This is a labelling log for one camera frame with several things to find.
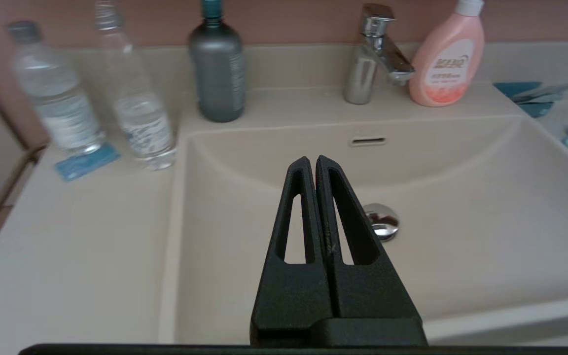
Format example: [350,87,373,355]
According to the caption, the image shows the pink soap pump bottle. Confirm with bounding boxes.
[409,0,486,107]

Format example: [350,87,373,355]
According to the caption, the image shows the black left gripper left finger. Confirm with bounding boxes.
[250,156,334,346]

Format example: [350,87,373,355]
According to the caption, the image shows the clear water bottle patterned label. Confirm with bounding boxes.
[94,0,177,171]

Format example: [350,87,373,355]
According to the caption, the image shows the chrome drain plug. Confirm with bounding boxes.
[363,203,400,243]

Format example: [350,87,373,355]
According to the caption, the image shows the clear water bottle plain label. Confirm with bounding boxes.
[8,21,106,156]

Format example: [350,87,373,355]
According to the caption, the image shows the grey pump bottle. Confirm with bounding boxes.
[188,0,246,123]

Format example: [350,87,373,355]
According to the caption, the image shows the chrome faucet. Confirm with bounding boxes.
[343,4,416,105]

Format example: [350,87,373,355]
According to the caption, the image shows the grey sachets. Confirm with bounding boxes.
[511,81,568,104]

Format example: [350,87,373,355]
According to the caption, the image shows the blue card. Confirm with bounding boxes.
[55,143,121,182]

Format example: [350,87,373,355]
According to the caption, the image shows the blue soap tray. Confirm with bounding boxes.
[493,81,568,118]

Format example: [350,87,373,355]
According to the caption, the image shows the beige ceramic sink basin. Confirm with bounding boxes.
[158,116,568,346]

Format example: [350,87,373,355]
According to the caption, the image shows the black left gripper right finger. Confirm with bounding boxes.
[316,155,421,320]

